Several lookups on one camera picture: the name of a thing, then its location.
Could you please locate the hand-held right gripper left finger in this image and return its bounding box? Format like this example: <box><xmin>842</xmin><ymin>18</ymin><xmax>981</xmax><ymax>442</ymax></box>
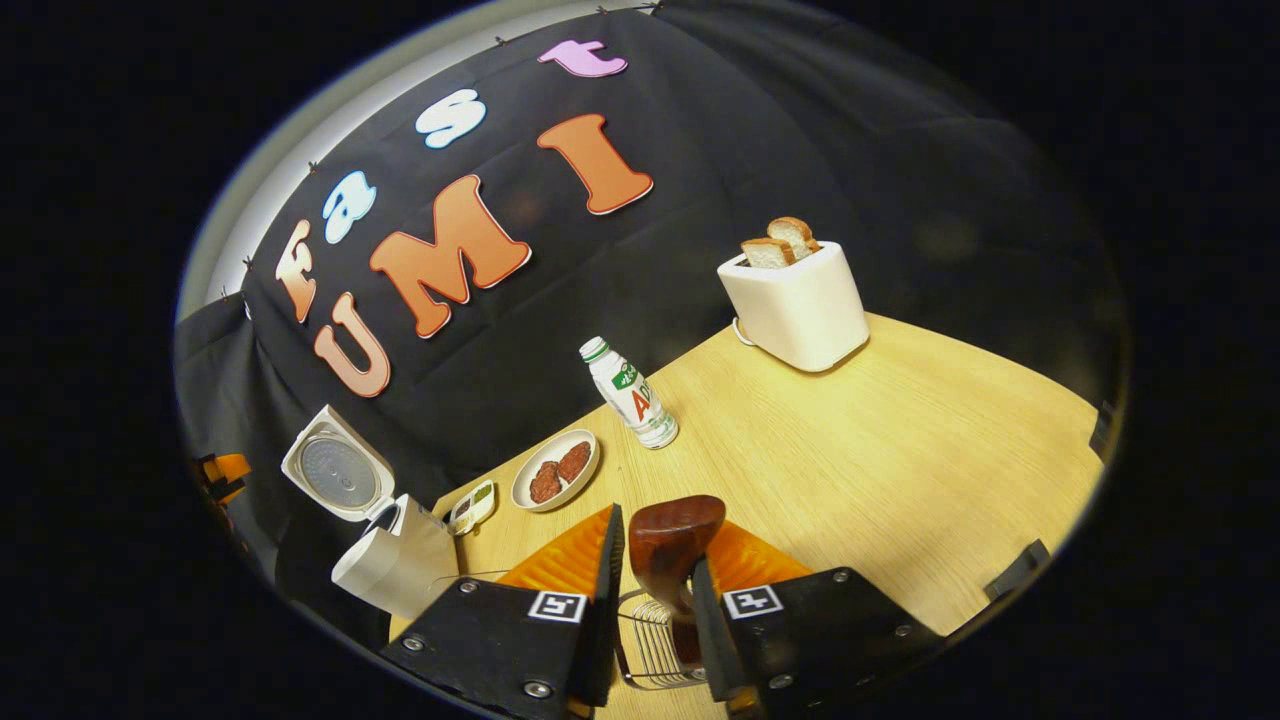
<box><xmin>380</xmin><ymin>503</ymin><xmax>627</xmax><ymax>716</ymax></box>

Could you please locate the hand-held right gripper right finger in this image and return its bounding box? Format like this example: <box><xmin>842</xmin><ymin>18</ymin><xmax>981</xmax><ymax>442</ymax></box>
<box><xmin>690</xmin><ymin>520</ymin><xmax>946</xmax><ymax>716</ymax></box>

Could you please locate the metal wire chopstick holder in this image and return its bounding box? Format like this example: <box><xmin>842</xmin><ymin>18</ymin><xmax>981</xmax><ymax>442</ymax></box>
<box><xmin>612</xmin><ymin>588</ymin><xmax>709</xmax><ymax>691</ymax></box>

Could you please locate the brown wooden spoon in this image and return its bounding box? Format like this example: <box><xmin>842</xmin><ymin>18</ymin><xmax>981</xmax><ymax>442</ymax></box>
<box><xmin>628</xmin><ymin>495</ymin><xmax>728</xmax><ymax>669</ymax></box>

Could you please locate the white rice cooker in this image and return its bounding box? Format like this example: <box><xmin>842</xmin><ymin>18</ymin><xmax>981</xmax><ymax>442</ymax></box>
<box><xmin>281</xmin><ymin>404</ymin><xmax>461</xmax><ymax>621</ymax></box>

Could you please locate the white round plate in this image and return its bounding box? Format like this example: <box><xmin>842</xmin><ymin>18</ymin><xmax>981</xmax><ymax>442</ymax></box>
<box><xmin>511</xmin><ymin>429</ymin><xmax>602</xmax><ymax>513</ymax></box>

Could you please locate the white divided grain tray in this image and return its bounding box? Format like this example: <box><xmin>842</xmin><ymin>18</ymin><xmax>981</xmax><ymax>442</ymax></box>
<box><xmin>448</xmin><ymin>479</ymin><xmax>497</xmax><ymax>537</ymax></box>

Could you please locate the white drink bottle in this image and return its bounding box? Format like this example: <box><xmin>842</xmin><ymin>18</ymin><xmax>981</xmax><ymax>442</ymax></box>
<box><xmin>579</xmin><ymin>336</ymin><xmax>680</xmax><ymax>450</ymax></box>

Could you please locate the white toaster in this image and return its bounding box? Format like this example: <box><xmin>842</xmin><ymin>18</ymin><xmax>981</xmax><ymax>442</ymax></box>
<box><xmin>717</xmin><ymin>240</ymin><xmax>871</xmax><ymax>374</ymax></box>

